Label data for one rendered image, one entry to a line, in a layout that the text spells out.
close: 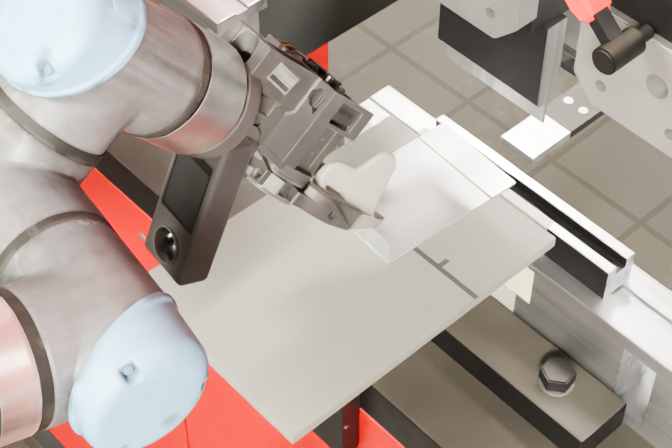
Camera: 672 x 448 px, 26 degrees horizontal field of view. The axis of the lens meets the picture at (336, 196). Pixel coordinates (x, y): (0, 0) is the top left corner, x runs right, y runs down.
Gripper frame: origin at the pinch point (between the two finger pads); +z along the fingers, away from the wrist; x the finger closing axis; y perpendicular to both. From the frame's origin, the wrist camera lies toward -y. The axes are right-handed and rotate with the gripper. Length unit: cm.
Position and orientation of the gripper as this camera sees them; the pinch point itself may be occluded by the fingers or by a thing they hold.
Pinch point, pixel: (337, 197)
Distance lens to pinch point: 105.6
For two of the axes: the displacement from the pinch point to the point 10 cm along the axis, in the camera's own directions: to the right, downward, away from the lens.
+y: 6.1, -7.8, -1.4
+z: 4.8, 2.2, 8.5
